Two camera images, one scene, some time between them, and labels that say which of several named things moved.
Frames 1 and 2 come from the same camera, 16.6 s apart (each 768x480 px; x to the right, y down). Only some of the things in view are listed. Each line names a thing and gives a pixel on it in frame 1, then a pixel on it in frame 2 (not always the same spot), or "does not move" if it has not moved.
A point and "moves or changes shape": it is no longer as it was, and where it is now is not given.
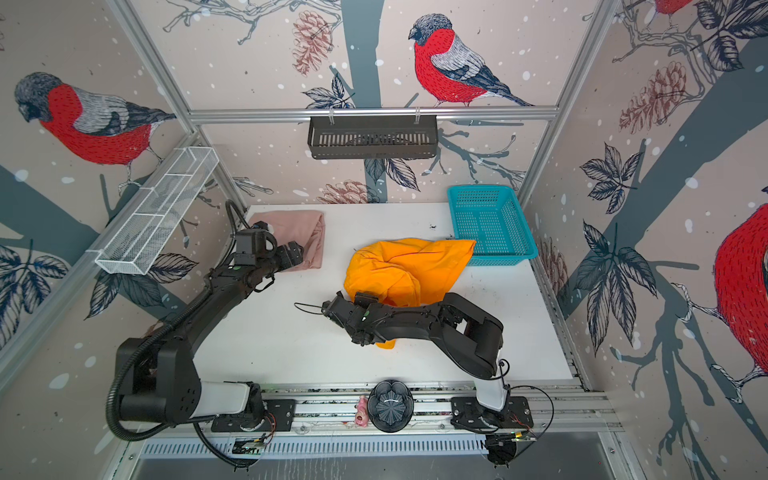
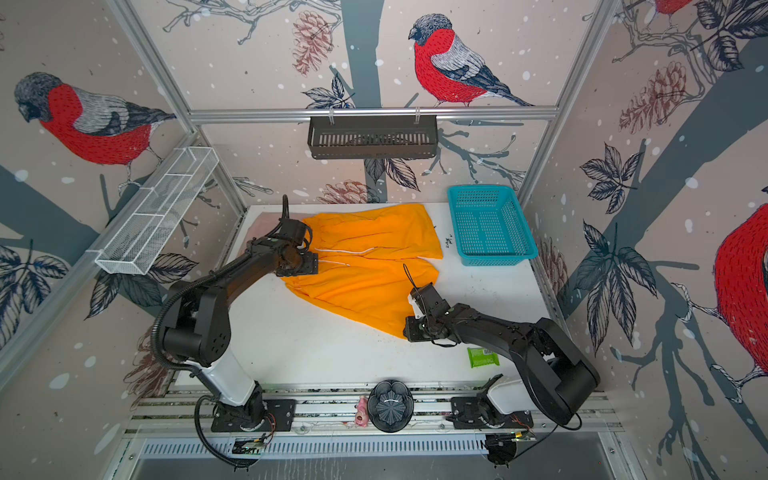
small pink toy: x=361 y=417 does not move
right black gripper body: x=367 y=301 to x=421 y=326
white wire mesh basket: x=142 y=239 does not move
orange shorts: x=406 y=272 moves or changes shape
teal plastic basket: x=492 y=216 does not move
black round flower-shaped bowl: x=390 y=406 does not move
